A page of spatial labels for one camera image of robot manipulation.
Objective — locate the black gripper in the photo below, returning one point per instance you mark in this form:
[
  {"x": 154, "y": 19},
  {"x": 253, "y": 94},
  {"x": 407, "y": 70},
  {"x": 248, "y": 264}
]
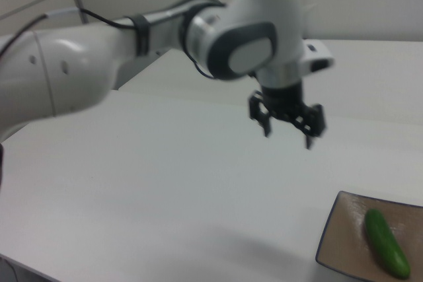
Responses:
[{"x": 284, "y": 102}]

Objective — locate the green cucumber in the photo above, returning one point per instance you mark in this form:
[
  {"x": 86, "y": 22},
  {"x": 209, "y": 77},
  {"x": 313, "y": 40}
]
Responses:
[{"x": 386, "y": 244}]

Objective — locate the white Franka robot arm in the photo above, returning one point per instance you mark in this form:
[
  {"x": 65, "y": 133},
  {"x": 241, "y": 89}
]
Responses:
[{"x": 82, "y": 64}]

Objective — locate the brown square ceramic plate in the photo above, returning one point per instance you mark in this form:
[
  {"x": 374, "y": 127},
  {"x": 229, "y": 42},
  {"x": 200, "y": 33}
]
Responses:
[{"x": 347, "y": 229}]

